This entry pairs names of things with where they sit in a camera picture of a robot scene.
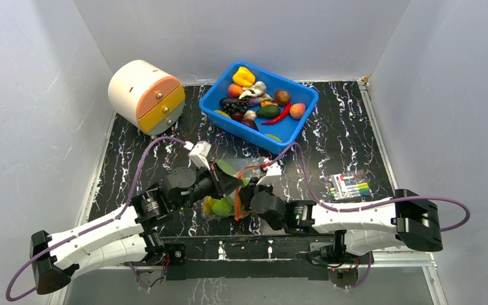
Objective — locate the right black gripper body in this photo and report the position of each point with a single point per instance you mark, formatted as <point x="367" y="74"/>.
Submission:
<point x="246" y="193"/>

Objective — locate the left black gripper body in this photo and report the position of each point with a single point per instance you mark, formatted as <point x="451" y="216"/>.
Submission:
<point x="208" y="183"/>

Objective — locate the clear orange zip bag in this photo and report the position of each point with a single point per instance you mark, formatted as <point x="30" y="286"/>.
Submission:
<point x="249" y="173"/>

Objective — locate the light green toy fruit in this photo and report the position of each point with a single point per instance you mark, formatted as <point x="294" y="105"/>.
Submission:
<point x="223" y="207"/>

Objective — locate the green toy leaf vegetable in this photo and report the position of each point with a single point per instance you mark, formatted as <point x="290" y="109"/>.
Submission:
<point x="234" y="167"/>

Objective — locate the dark green toy avocado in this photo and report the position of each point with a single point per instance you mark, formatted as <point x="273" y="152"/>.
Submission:
<point x="268" y="112"/>

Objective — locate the yellow toy banana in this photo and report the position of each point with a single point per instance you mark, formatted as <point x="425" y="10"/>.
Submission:
<point x="207" y="205"/>

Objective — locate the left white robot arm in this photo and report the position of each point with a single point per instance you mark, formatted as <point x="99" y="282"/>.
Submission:
<point x="128" y="234"/>

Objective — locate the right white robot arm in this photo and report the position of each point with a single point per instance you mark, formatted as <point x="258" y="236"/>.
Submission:
<point x="358" y="228"/>

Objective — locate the orange toy food piece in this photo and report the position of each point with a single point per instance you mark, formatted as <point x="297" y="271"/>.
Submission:
<point x="266" y="103"/>

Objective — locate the green toy lime slice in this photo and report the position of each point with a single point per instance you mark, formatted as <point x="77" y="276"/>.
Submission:
<point x="273" y="137"/>

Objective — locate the blue plastic bin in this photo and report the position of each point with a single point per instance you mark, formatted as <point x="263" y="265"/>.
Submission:
<point x="287" y="130"/>

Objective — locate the dark red toy onion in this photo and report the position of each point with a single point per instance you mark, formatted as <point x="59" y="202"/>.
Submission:
<point x="249" y="123"/>

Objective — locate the yellow green toy mango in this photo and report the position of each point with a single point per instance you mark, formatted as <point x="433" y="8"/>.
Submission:
<point x="222" y="113"/>

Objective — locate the toy mushroom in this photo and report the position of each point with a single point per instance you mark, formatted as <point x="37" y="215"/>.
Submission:
<point x="251" y="115"/>

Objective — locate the dark red toy plum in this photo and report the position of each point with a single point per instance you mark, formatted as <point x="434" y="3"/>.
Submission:
<point x="237" y="116"/>

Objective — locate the red toy chili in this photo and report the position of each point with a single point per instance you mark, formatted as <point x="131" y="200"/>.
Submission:
<point x="281" y="116"/>

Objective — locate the coloured marker pack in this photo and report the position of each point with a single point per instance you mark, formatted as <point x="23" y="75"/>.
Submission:
<point x="349" y="185"/>

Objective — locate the dark purple toy grapes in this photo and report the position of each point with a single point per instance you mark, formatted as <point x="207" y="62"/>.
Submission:
<point x="230" y="105"/>

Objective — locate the toy peach right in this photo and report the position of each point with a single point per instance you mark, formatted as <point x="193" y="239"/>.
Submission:
<point x="297" y="111"/>

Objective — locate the toy peach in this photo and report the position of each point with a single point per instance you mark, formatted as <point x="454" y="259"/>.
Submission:
<point x="297" y="111"/>
<point x="234" y="91"/>

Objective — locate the round cream drawer cabinet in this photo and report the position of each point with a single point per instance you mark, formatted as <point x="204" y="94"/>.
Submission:
<point x="146" y="96"/>

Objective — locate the toy peach left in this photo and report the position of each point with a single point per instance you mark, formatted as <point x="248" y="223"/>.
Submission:
<point x="234" y="91"/>

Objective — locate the yellow toy bell pepper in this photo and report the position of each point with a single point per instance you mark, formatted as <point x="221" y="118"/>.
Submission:
<point x="243" y="77"/>

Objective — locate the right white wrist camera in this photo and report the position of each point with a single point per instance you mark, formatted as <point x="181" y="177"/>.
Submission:
<point x="272" y="173"/>

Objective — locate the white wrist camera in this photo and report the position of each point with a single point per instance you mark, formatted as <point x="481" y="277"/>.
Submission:
<point x="198" y="154"/>
<point x="272" y="173"/>

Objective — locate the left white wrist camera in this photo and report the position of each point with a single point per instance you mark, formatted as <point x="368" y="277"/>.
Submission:
<point x="198" y="154"/>

